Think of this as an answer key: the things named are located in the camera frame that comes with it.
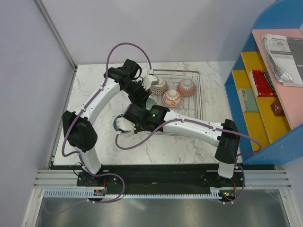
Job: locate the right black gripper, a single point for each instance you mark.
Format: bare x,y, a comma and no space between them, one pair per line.
138,129

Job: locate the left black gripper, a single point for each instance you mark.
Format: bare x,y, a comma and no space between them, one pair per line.
140,100

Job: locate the pale green ribbed bowl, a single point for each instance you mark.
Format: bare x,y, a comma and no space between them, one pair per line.
150,103

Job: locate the brown square pattern bowl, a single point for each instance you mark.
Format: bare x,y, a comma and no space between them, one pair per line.
160,88

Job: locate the blue triangle pattern bowl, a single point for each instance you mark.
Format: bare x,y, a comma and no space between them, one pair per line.
115,126

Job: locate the orange floral bowl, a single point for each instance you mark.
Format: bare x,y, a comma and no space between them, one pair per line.
172,98

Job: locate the metal wire dish rack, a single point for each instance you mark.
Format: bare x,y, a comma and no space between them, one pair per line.
191,106

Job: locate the leaf pattern bowl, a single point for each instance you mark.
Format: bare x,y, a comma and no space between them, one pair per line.
186,87

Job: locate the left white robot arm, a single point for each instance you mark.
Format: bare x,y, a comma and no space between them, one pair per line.
78,125

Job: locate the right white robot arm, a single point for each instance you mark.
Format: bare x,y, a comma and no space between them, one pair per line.
224,136

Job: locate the pale green box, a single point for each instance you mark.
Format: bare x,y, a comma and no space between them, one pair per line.
247,100

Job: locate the red patterned box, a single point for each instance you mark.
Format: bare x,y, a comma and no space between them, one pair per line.
262,84

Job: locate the aluminium corner profile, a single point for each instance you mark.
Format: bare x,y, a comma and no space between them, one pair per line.
49,22

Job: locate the blue wooden shelf unit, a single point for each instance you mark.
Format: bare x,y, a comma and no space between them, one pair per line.
269,111

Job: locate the brown small toy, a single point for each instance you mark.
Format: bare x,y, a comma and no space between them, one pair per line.
277,108

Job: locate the spiral bound booklet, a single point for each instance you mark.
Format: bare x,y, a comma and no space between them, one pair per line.
285,57

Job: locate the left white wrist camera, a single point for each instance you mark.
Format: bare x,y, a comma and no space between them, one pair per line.
150,80

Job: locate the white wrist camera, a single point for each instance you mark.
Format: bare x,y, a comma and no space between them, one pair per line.
125,125
150,80

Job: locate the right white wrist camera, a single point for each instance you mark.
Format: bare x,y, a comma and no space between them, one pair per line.
125,125

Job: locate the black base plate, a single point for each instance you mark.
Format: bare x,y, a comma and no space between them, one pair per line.
159,178

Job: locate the white cable duct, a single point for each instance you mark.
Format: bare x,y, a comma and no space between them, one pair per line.
95,194

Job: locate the aluminium rail frame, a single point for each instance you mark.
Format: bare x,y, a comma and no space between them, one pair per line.
254,179

